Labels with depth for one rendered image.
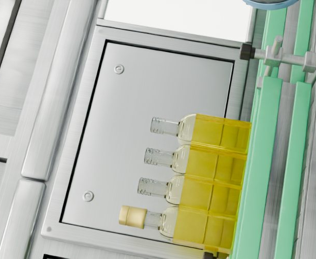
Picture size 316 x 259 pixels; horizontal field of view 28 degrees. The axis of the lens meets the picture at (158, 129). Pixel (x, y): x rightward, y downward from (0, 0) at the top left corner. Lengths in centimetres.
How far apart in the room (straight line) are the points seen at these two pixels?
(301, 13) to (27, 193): 63
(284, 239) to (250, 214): 6
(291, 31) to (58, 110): 49
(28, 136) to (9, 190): 12
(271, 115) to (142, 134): 35
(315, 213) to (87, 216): 47
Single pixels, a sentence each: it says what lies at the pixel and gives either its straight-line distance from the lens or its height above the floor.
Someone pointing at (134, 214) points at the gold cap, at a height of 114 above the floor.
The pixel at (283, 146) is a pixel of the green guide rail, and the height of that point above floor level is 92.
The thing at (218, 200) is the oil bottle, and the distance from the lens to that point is 110.
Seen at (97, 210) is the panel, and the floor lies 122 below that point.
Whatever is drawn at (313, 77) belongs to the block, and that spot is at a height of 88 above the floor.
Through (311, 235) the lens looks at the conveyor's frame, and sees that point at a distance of 98.
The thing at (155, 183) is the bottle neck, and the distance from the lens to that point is 112.
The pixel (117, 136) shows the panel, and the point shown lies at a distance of 131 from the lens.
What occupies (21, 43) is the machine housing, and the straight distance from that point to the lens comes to 148.
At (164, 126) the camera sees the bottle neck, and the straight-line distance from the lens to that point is 116.
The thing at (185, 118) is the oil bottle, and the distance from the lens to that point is 115.
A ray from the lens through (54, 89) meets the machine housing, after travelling 137.
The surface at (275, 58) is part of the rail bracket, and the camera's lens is 106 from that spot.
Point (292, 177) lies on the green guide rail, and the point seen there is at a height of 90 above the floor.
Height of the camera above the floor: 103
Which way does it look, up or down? 5 degrees up
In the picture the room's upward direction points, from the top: 80 degrees counter-clockwise
